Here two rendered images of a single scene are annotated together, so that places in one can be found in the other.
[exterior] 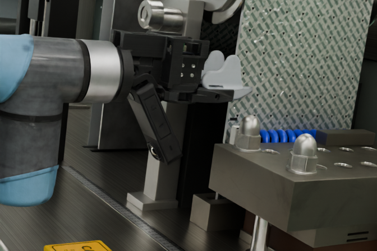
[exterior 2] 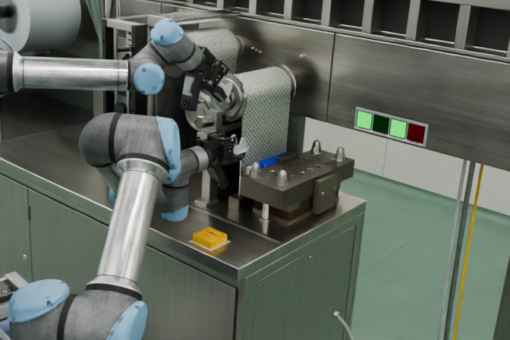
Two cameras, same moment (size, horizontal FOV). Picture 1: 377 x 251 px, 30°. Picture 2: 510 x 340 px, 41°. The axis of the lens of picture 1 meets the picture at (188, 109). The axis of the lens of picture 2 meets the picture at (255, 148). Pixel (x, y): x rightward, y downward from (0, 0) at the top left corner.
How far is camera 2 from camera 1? 1.21 m
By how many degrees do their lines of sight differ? 20
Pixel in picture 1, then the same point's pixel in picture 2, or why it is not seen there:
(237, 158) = (253, 182)
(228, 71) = (241, 145)
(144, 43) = (212, 144)
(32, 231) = (174, 228)
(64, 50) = (189, 157)
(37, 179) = (185, 209)
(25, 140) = (180, 196)
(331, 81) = (277, 133)
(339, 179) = (296, 185)
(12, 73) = (176, 172)
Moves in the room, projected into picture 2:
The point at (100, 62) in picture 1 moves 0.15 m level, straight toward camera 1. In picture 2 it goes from (201, 158) to (221, 177)
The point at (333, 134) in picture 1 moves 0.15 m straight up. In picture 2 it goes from (283, 158) to (287, 114)
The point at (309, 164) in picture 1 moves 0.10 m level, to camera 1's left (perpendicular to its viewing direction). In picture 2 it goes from (284, 181) to (253, 184)
